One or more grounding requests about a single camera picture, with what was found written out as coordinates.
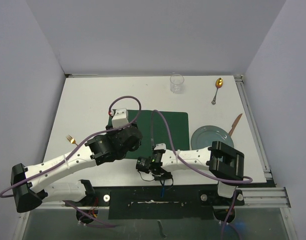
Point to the teal ceramic plate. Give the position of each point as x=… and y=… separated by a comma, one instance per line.
x=205, y=135

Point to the clear drinking glass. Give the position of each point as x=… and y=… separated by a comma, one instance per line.
x=177, y=83

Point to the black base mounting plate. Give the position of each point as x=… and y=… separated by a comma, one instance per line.
x=146, y=203

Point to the dark green placemat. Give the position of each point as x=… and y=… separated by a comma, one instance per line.
x=179, y=128

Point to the gold fork with green handle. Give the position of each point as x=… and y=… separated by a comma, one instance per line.
x=71, y=140

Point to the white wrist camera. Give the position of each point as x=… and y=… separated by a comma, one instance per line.
x=160, y=146
x=119, y=117

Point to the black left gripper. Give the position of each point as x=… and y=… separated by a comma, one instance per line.
x=113, y=133

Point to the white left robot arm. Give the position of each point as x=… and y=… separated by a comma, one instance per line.
x=37, y=184

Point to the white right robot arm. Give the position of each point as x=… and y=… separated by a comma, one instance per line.
x=223, y=161

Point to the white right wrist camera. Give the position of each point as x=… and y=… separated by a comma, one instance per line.
x=160, y=146

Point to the blue metal fork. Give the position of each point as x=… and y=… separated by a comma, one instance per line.
x=163, y=190

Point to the rose gold knife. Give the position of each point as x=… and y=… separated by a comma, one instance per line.
x=235, y=123

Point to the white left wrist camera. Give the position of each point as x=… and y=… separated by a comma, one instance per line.
x=119, y=117

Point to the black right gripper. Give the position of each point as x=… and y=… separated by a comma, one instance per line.
x=165, y=176

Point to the iridescent gold spoon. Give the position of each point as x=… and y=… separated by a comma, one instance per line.
x=218, y=85

